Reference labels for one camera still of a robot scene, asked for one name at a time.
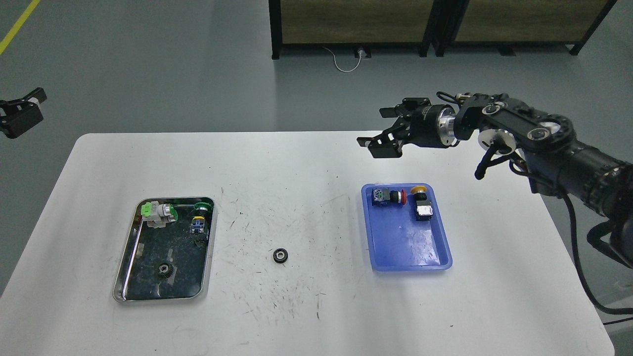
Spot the wooden cabinet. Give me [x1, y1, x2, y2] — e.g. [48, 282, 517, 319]
[269, 0, 444, 59]
[432, 0, 616, 58]

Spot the black gear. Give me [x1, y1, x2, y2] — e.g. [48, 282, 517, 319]
[156, 262, 174, 278]
[272, 248, 288, 264]

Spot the wooden cabinet left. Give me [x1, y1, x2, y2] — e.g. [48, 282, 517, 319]
[269, 0, 444, 59]

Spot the white cable on floor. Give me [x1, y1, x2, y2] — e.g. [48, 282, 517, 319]
[322, 46, 370, 73]

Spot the yellow push button switch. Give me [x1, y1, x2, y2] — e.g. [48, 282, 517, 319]
[410, 185, 434, 221]

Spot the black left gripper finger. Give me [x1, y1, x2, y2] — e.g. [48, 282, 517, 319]
[0, 88, 47, 139]

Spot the red push button switch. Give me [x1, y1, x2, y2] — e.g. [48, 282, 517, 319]
[371, 187, 407, 207]

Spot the silver metal tray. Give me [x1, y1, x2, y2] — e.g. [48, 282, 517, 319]
[113, 197, 216, 302]

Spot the light green push button switch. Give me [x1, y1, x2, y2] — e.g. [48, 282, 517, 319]
[140, 201, 179, 228]

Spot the wooden cabinet right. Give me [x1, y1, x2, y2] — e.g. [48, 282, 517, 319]
[432, 0, 616, 58]

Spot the dark green push button switch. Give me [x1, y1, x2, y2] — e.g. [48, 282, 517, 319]
[189, 201, 213, 240]

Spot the blue plastic tray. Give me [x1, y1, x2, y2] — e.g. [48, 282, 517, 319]
[361, 182, 453, 272]

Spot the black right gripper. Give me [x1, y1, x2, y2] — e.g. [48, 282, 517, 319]
[357, 97, 457, 159]

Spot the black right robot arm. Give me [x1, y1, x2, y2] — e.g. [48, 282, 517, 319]
[357, 91, 633, 321]

